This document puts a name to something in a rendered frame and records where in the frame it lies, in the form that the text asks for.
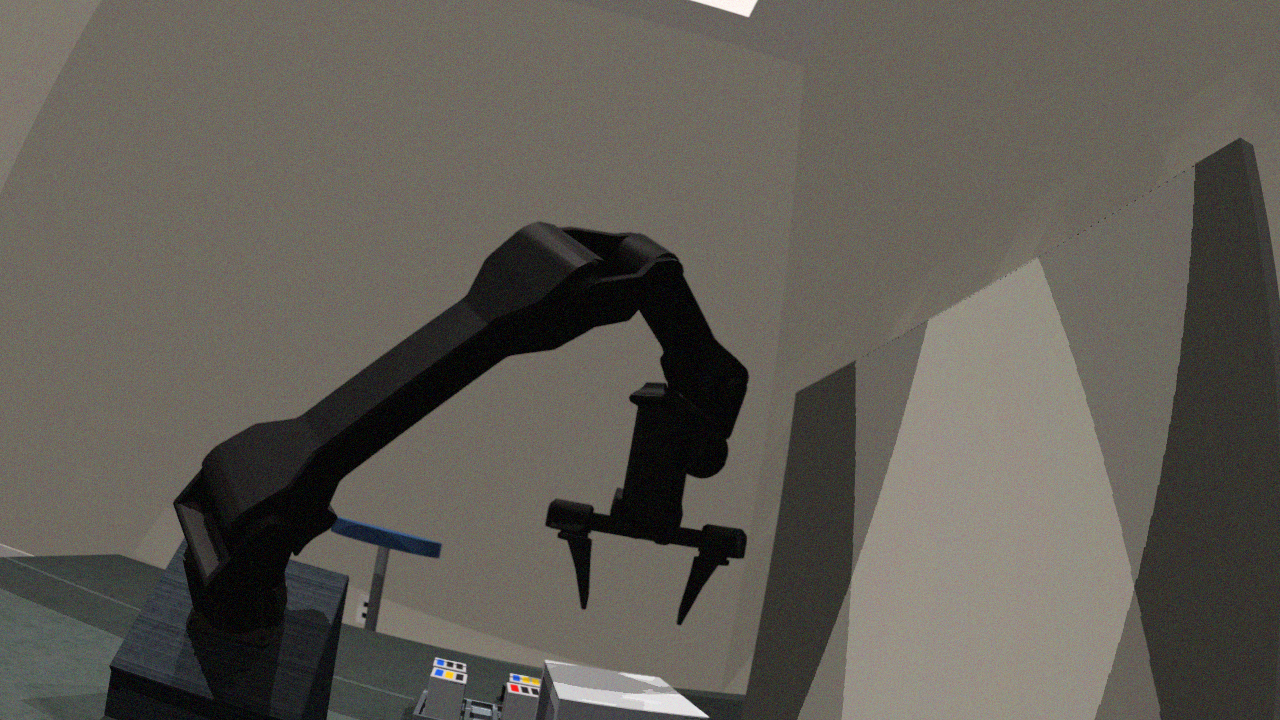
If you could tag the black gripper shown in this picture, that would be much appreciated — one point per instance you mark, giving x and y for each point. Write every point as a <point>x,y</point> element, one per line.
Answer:
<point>652,495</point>

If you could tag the grey flat panel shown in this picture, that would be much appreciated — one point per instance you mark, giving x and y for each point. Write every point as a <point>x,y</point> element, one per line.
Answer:
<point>1058,499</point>

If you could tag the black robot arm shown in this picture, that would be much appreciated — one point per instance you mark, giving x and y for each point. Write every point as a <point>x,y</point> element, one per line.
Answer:
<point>266,492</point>

